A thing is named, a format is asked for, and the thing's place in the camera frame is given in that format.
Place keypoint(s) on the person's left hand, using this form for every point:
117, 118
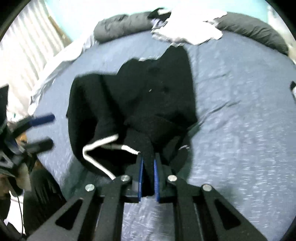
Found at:
7, 187

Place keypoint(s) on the light grey silky blanket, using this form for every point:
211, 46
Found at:
56, 66

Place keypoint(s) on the person's left forearm black sleeve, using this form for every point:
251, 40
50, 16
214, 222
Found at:
5, 203

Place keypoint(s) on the blue-grey bed sheet mattress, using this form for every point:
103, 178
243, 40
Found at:
245, 146

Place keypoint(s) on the pile of white clothes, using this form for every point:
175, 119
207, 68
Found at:
193, 26

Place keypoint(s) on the striped curtain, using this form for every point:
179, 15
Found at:
29, 44

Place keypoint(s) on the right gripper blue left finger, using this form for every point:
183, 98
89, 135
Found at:
96, 213

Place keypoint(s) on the black sweater with white trim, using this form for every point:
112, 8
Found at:
146, 108

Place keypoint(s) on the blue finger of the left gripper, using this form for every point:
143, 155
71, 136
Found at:
30, 149
29, 122

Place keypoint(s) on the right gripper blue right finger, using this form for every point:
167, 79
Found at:
200, 212

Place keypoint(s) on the dark grey rolled duvet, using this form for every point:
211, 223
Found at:
253, 28

